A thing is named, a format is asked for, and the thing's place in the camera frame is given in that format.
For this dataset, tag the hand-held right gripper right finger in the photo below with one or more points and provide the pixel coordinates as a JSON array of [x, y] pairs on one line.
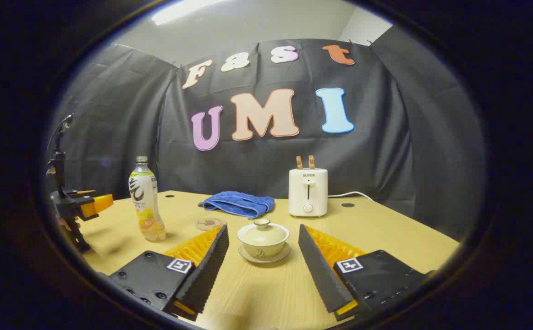
[[321, 275]]

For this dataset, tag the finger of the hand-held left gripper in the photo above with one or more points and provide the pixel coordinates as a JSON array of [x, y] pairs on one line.
[[99, 205]]

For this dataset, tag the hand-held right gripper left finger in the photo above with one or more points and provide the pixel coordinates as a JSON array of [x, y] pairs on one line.
[[206, 270]]

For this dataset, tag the white labelled water bottle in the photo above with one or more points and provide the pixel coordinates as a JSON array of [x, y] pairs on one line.
[[145, 201]]

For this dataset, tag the round brown coaster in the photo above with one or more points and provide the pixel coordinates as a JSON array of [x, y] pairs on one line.
[[209, 223]]

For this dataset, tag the cream ceramic teacup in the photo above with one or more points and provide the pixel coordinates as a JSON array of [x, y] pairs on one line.
[[261, 251]]

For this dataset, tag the cream teacup lid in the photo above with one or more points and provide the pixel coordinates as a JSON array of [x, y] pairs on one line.
[[262, 233]]

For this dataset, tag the cream ceramic saucer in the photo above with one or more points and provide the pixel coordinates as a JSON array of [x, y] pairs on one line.
[[266, 260]]

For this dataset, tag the blue towel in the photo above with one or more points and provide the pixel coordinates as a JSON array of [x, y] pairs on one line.
[[239, 204]]

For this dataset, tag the white toaster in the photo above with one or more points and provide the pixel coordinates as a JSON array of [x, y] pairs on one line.
[[307, 192]]

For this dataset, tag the bread slice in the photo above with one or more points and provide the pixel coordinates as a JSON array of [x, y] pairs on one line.
[[311, 162], [299, 162]]

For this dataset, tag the black backdrop cloth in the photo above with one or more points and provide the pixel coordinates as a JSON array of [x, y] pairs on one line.
[[385, 137]]

